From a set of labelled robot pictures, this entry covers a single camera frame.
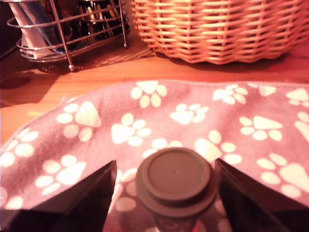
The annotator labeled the blue coffee capsule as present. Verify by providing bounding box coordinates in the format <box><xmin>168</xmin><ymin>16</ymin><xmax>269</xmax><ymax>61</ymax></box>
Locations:
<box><xmin>134</xmin><ymin>147</ymin><xmax>218</xmax><ymax>232</ymax></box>

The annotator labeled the paw-print cloth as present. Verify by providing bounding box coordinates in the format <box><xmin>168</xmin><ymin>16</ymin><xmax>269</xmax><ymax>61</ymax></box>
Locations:
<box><xmin>0</xmin><ymin>79</ymin><xmax>309</xmax><ymax>232</ymax></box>

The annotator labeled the metal wire utensil rack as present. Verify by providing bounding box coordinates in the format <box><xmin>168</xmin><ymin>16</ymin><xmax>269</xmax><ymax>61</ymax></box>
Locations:
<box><xmin>6</xmin><ymin>0</ymin><xmax>131</xmax><ymax>73</ymax></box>

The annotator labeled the wicker basket with handle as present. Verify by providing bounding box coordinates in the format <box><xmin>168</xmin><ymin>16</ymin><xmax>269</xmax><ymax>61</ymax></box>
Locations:
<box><xmin>131</xmin><ymin>0</ymin><xmax>309</xmax><ymax>65</ymax></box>

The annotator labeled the white utensil handle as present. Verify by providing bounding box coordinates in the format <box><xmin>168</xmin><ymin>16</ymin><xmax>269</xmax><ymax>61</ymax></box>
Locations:
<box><xmin>8</xmin><ymin>0</ymin><xmax>50</xmax><ymax>60</ymax></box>

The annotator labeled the blue utensil handle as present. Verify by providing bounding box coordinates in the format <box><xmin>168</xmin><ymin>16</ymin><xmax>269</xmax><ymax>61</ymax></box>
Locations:
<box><xmin>19</xmin><ymin>0</ymin><xmax>61</xmax><ymax>53</ymax></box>

